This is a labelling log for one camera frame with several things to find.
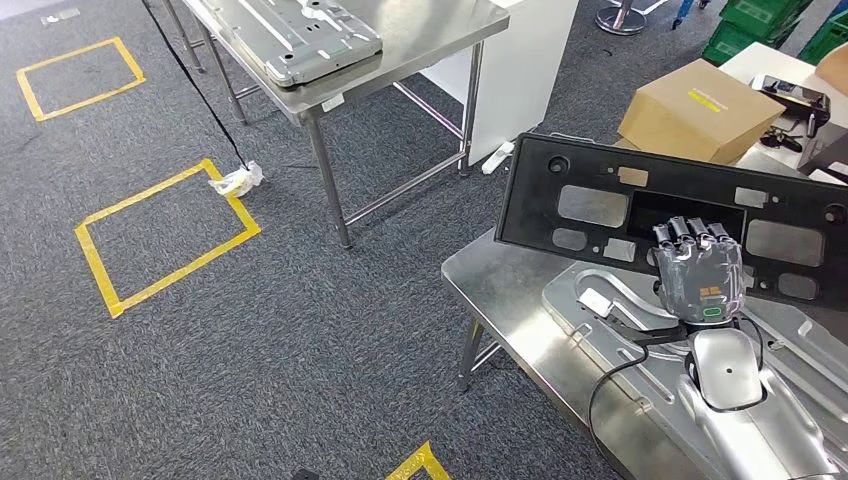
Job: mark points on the white table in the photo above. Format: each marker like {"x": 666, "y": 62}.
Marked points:
{"x": 748, "y": 63}

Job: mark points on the black handheld device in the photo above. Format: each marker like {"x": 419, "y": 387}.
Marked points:
{"x": 795, "y": 96}

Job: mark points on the crumpled clear plastic wad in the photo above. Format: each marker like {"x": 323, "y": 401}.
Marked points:
{"x": 237, "y": 180}

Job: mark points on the white floor tape strip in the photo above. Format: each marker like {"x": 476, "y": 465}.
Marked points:
{"x": 60, "y": 16}

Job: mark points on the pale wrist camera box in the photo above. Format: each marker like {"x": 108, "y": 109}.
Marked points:
{"x": 595, "y": 302}

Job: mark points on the black camera bracket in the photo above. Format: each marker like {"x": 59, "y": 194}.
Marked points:
{"x": 646, "y": 331}

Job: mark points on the green plastic crate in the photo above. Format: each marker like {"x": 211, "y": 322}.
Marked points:
{"x": 828, "y": 40}
{"x": 748, "y": 23}

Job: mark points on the white power strip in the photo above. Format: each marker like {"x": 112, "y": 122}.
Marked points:
{"x": 498, "y": 158}

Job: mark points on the black plastic plate frame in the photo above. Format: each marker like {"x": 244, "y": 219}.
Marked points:
{"x": 530, "y": 212}

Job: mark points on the stainless steel workbench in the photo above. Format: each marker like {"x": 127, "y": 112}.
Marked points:
{"x": 503, "y": 285}
{"x": 424, "y": 40}

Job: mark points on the stamped sheet metal panel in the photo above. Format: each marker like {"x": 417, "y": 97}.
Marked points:
{"x": 298, "y": 33}
{"x": 795, "y": 344}

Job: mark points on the chrome stanchion base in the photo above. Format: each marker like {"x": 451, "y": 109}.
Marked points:
{"x": 619, "y": 20}

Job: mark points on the yellow floor tape square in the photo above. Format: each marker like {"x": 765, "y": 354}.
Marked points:
{"x": 417, "y": 464}

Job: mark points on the white cabinet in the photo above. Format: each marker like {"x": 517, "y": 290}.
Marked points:
{"x": 523, "y": 66}

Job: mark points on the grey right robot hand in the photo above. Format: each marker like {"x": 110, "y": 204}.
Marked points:
{"x": 702, "y": 278}

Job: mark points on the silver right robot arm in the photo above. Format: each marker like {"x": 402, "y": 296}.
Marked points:
{"x": 748, "y": 437}

